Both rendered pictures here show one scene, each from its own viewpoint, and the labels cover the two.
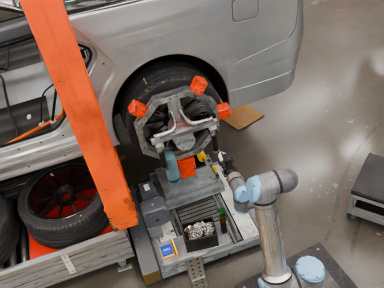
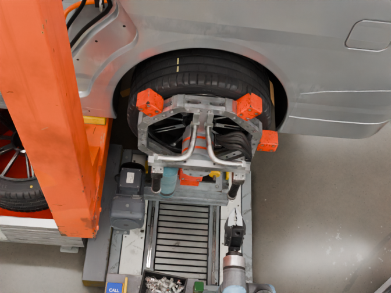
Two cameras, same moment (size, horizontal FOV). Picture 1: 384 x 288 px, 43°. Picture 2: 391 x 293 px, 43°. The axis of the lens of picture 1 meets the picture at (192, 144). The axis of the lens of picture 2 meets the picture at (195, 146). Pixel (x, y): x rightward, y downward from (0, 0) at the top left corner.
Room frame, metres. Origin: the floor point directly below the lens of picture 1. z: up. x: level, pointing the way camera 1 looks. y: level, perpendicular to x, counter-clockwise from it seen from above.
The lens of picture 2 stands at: (1.26, 0.01, 2.76)
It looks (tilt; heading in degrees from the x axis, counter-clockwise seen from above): 60 degrees down; 3
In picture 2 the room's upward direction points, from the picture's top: 11 degrees clockwise
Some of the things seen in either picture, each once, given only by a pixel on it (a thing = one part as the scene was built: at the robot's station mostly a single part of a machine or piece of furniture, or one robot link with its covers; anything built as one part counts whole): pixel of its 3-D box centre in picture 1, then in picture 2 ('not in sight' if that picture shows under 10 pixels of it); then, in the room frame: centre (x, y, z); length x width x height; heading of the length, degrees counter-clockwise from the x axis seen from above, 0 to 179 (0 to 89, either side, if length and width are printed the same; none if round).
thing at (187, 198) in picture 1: (186, 182); (187, 172); (2.58, 0.10, 0.13); 0.50 x 0.36 x 0.10; 101
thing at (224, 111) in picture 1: (222, 111); (266, 140); (2.47, -0.24, 0.85); 0.09 x 0.08 x 0.07; 101
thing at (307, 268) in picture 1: (308, 275); not in sight; (1.33, -0.47, 0.58); 0.17 x 0.15 x 0.18; 100
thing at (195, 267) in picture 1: (194, 266); not in sight; (1.76, 0.13, 0.21); 0.10 x 0.10 x 0.42; 11
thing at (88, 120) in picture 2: not in sight; (93, 109); (2.50, 0.60, 0.71); 0.14 x 0.14 x 0.05; 11
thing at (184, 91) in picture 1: (178, 126); (198, 136); (2.41, 0.07, 0.85); 0.54 x 0.07 x 0.54; 101
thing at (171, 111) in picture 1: (163, 120); (177, 137); (2.27, 0.14, 1.03); 0.19 x 0.18 x 0.11; 11
